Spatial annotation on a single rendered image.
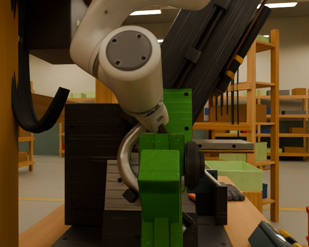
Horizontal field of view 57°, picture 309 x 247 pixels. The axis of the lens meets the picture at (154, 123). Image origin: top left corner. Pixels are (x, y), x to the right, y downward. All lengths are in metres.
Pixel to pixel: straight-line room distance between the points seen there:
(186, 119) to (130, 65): 0.35
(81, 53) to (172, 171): 0.22
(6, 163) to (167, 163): 0.37
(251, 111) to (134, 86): 2.98
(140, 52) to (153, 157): 0.14
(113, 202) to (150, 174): 0.35
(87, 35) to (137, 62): 0.11
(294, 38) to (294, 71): 1.06
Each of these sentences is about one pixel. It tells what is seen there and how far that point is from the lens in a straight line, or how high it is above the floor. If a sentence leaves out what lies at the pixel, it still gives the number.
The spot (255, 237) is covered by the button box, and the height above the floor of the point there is 0.93.
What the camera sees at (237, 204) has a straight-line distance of 1.08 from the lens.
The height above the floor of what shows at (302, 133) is 0.85.
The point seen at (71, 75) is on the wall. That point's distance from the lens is 10.79.
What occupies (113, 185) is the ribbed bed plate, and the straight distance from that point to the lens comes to 0.72.
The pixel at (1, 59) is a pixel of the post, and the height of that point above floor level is 1.31.
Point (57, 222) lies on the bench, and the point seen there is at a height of 0.88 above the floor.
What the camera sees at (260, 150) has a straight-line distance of 3.67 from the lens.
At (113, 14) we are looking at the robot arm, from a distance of 0.47.
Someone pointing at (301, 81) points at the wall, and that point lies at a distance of 10.40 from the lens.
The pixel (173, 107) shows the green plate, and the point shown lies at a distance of 0.71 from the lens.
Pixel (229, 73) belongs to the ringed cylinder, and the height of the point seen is 1.34.
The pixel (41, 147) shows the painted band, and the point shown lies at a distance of 11.21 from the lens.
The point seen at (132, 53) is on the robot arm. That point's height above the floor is 1.28.
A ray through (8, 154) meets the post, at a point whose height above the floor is 1.12.
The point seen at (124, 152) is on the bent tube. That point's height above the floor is 1.12.
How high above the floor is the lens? 1.19
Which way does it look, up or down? level
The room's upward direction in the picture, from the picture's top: straight up
